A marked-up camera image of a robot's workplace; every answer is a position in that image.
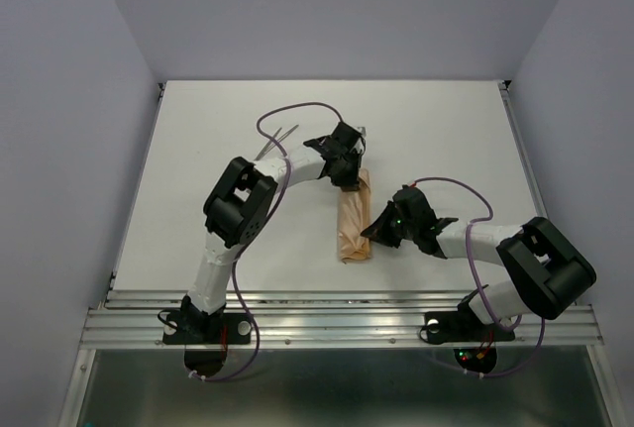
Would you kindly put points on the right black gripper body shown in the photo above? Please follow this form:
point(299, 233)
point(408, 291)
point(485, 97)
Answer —
point(410, 229)

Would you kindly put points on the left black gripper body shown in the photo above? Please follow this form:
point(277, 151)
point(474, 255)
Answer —
point(358, 152)

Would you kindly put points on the orange cloth napkin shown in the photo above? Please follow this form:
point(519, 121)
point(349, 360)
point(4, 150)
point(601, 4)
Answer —
point(354, 215)

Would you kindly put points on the silver metal spoon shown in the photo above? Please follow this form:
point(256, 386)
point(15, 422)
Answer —
point(281, 137)

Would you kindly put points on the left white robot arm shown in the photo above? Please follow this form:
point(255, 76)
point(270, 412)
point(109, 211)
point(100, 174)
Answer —
point(238, 206)

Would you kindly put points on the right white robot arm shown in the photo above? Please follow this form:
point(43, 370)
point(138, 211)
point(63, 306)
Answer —
point(530, 268)

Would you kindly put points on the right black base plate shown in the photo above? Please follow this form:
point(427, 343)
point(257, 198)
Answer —
point(442, 327)

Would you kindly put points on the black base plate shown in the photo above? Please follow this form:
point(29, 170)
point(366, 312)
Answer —
point(442, 327)
point(226, 329)

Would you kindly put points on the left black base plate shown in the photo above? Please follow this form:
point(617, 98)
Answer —
point(226, 329)

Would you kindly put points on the aluminium frame rail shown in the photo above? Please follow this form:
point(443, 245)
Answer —
point(287, 320)

